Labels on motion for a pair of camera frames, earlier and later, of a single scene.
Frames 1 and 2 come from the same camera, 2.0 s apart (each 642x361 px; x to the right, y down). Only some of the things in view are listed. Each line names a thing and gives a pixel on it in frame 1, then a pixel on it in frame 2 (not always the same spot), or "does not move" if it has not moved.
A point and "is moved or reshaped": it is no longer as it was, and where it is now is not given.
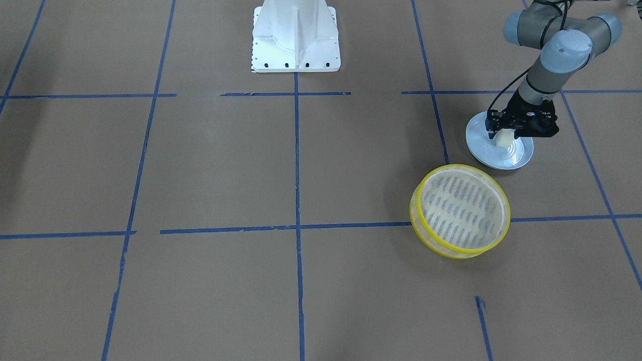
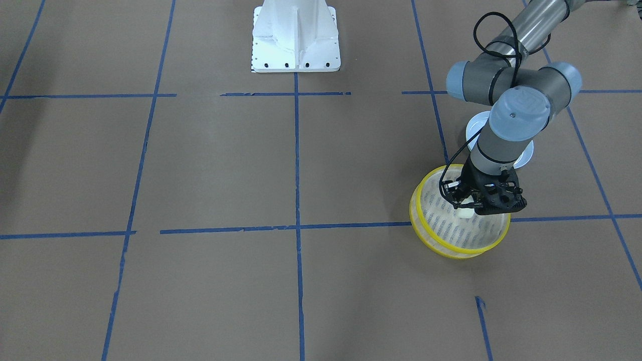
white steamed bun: [504, 137] is moved or reshaped
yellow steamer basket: [459, 211] does not move
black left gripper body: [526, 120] -> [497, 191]
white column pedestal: [295, 36] does not move
